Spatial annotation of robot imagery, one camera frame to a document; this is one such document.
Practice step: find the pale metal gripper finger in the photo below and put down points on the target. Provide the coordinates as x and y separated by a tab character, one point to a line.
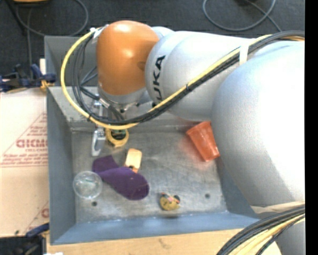
94	145
102	139

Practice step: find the purple cloth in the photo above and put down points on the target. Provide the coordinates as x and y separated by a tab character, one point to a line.
127	182

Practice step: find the grey metal bin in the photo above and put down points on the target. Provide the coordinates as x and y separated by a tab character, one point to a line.
180	169

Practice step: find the brown cardboard board red print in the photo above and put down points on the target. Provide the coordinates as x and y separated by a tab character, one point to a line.
20	185

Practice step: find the yellow toy duck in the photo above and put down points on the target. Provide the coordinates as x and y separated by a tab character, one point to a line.
169	202

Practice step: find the orange plastic cup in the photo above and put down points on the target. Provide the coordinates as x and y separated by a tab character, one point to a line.
204	141

